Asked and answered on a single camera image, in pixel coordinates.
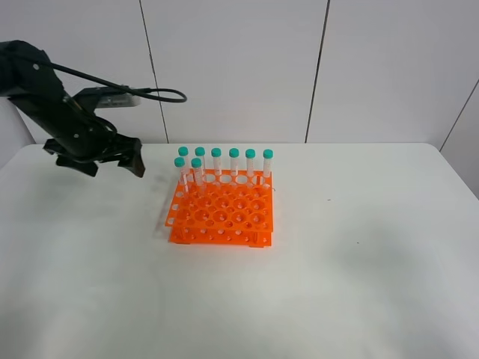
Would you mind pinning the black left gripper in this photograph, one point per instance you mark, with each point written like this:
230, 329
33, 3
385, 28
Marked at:
78, 149

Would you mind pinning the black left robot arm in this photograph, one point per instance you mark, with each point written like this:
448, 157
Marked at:
29, 82

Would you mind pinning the row test tube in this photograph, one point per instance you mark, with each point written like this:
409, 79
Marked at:
216, 153
234, 161
250, 156
183, 152
200, 153
267, 163

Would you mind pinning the orange test tube rack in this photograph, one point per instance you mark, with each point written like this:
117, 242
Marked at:
225, 210

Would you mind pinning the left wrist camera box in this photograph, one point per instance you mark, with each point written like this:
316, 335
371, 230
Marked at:
108, 98

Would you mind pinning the teal capped test tube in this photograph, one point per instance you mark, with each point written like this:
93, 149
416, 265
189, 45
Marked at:
198, 174

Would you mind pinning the front left racked test tube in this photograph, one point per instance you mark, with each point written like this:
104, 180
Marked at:
180, 164

